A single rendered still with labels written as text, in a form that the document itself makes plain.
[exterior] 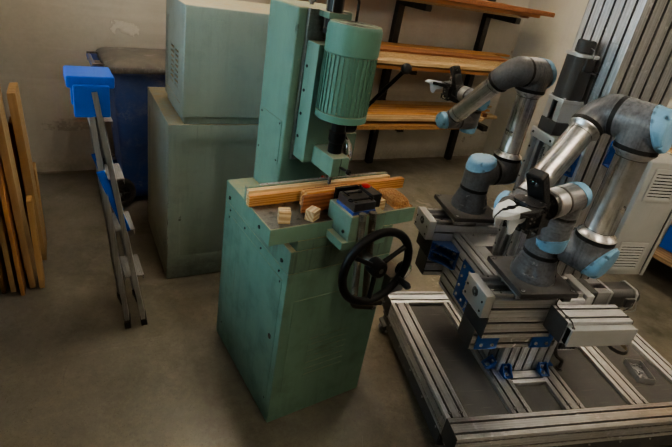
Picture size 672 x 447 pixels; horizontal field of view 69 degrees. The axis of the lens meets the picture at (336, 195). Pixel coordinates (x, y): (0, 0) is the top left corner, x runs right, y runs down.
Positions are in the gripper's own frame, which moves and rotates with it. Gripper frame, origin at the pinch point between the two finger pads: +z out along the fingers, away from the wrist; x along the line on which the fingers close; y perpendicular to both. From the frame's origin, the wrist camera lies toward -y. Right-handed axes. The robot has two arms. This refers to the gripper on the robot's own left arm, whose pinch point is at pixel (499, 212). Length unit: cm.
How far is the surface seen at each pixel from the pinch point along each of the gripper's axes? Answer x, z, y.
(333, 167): 69, -6, 17
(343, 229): 52, 0, 31
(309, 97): 84, -4, -4
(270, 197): 75, 15, 27
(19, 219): 183, 83, 73
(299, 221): 61, 11, 30
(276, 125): 98, 1, 10
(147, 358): 116, 48, 117
